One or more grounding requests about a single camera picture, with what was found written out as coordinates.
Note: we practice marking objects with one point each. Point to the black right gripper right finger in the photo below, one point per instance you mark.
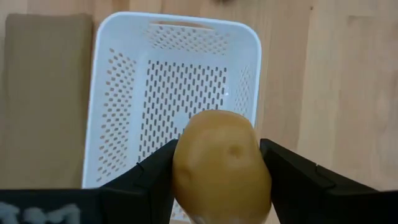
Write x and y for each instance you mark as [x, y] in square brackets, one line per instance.
[298, 186]

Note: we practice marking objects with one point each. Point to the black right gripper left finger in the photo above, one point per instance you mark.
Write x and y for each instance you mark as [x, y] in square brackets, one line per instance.
[146, 186]

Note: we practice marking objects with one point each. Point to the brown potato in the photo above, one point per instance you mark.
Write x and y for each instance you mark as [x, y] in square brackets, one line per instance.
[217, 168]

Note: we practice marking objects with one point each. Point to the beige folded cloth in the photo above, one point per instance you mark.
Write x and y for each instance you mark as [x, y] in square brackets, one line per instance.
[46, 93]

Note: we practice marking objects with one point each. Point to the white perforated plastic basket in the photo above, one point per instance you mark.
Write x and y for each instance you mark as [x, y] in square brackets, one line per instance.
[124, 34]

